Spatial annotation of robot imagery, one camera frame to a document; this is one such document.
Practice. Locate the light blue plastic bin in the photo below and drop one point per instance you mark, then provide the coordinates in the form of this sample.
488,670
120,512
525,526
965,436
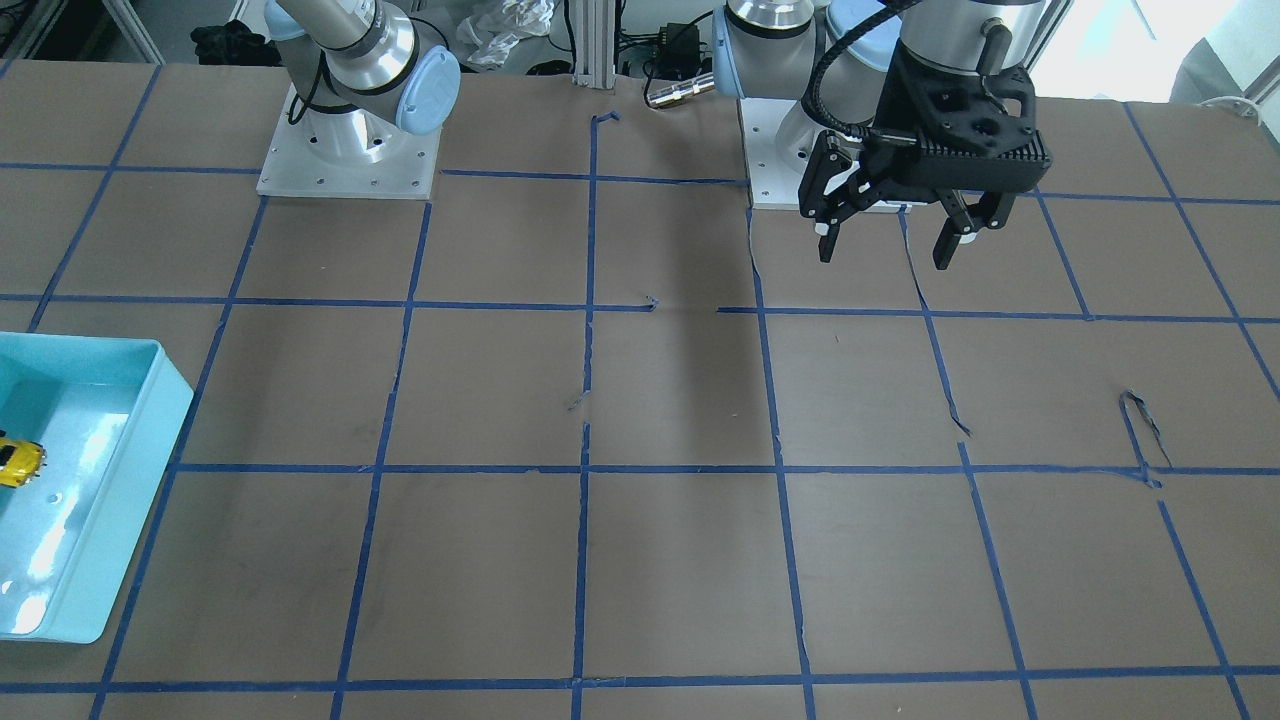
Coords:
108,412

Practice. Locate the aluminium frame post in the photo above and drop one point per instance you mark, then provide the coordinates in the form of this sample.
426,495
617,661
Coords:
594,43

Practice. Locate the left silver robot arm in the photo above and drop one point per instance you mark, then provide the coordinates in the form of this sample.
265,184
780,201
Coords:
834,60

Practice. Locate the yellow toy beetle car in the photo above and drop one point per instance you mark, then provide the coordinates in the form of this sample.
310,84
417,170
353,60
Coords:
21,461

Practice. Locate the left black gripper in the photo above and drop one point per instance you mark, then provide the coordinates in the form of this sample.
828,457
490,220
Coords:
907,100

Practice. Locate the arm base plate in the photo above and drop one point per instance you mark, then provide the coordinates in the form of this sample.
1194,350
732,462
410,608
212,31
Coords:
777,137
346,156

